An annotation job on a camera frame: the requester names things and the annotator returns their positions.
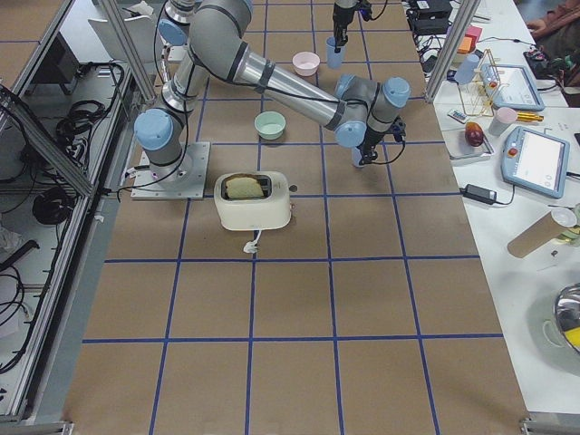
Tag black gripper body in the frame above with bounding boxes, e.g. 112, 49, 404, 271
362, 129, 385, 157
333, 15, 349, 44

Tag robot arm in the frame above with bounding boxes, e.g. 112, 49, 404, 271
333, 0, 372, 53
134, 1, 411, 192

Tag pink bowl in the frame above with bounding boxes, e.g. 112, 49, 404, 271
292, 52, 321, 77

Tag metal tray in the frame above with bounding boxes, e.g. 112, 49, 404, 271
442, 129, 495, 164

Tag mint green bowl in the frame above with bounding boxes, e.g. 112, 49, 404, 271
254, 111, 286, 140

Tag red apple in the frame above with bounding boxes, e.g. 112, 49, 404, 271
464, 121, 485, 147

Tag cream white toaster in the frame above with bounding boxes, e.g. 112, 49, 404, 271
214, 171, 291, 231

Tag black power adapter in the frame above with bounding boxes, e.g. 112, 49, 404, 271
459, 184, 497, 205

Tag light blue cup on rack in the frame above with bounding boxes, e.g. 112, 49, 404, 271
454, 53, 479, 85

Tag toast slice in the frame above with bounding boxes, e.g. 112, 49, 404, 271
226, 177, 264, 199

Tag orange sticky note block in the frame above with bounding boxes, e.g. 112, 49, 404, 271
457, 25, 483, 54

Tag teach pendant far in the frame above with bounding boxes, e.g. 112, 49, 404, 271
480, 63, 545, 112

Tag teach pendant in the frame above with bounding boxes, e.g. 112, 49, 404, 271
500, 127, 570, 198
480, 63, 545, 112

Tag teach pendant near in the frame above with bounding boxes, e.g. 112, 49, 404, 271
500, 127, 570, 198

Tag cardboard tube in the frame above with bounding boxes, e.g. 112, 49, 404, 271
507, 208, 577, 258

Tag steel mixing bowl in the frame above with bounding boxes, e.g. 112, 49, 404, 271
554, 283, 579, 354

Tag gold wire rack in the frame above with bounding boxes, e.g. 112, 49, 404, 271
457, 49, 496, 118

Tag aluminium frame post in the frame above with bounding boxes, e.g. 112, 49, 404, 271
424, 0, 480, 103

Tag toaster cord plug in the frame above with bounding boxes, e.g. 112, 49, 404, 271
243, 230, 262, 255

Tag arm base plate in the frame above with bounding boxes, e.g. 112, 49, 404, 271
130, 141, 211, 200

